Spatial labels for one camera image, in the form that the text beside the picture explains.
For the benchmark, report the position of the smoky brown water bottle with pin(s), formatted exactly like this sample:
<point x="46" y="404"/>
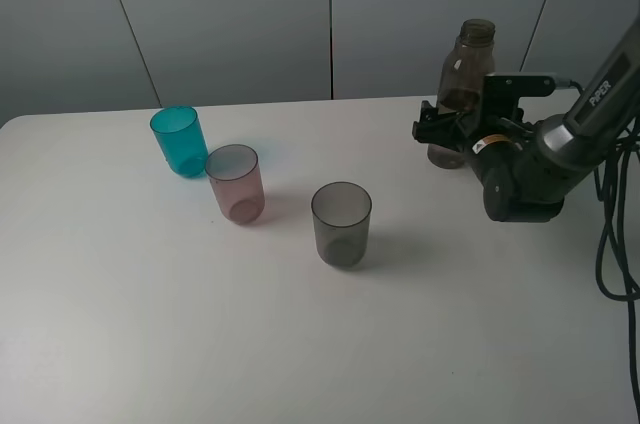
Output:
<point x="464" y="69"/>

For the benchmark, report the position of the pink translucent plastic cup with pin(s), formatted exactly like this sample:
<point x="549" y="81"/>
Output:
<point x="235" y="177"/>

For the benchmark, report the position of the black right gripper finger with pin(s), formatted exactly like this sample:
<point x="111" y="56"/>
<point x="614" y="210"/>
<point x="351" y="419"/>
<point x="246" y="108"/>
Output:
<point x="433" y="115"/>
<point x="440" y="132"/>

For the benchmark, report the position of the grey translucent plastic cup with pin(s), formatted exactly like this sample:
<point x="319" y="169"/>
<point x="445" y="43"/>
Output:
<point x="341" y="214"/>

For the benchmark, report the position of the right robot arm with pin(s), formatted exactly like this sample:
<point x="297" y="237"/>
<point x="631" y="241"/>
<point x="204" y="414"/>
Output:
<point x="527" y="169"/>

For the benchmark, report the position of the teal plastic cup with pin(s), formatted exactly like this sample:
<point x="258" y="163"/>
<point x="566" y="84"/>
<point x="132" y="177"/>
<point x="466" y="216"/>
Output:
<point x="179" y="135"/>

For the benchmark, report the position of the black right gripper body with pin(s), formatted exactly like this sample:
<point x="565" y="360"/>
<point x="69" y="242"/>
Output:
<point x="496" y="142"/>

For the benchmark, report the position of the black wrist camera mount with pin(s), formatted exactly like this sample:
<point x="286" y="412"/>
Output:
<point x="501" y="93"/>

